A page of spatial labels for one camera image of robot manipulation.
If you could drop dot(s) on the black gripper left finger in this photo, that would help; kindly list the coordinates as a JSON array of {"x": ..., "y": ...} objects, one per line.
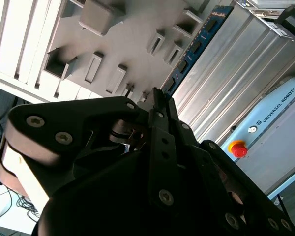
[{"x": 51, "y": 115}]

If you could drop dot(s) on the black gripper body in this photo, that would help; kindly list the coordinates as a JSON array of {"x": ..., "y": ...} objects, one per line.
[{"x": 100, "y": 201}]

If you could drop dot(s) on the blue RAM stick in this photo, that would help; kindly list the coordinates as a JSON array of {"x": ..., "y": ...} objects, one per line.
[{"x": 196, "y": 46}]

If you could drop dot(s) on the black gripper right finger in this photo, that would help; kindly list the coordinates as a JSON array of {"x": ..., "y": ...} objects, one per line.
[{"x": 218, "y": 196}]

